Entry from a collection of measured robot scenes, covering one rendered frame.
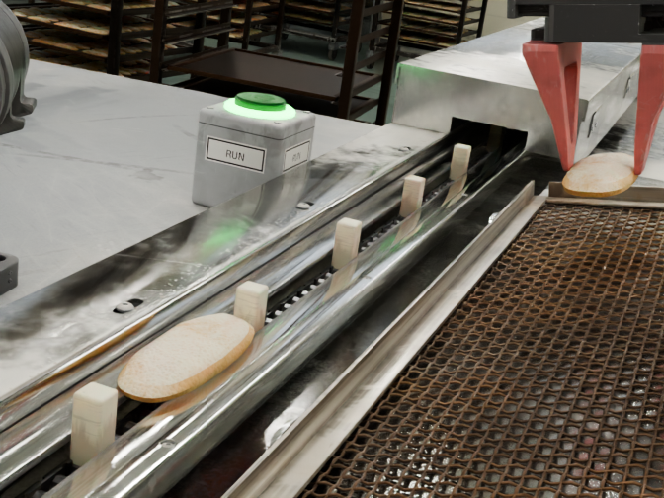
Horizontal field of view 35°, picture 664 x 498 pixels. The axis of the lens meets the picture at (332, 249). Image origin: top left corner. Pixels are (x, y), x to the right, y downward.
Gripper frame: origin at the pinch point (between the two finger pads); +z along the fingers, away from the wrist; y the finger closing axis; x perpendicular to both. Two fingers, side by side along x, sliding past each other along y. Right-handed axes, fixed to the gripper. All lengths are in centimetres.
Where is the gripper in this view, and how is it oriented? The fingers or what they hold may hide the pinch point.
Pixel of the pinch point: (604, 156)
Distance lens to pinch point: 61.2
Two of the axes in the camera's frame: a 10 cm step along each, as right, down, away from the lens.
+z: 0.2, 9.6, 2.7
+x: -4.0, 2.5, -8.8
